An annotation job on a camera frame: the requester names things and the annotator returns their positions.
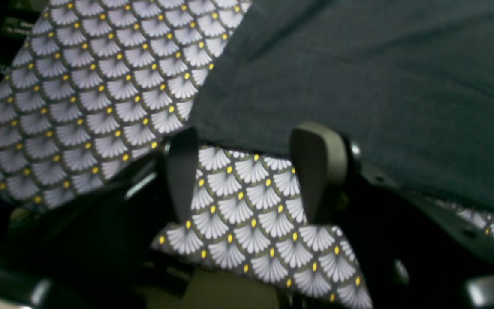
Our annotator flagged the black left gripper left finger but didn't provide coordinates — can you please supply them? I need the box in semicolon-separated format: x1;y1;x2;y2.
166;127;199;222

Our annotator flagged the dark grey T-shirt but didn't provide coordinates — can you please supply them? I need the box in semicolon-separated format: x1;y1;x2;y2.
188;0;494;211

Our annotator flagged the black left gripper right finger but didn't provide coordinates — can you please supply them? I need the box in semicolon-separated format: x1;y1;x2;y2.
289;122;349;224

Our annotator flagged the fan-patterned tablecloth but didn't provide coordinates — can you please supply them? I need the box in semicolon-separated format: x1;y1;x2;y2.
0;0;494;309

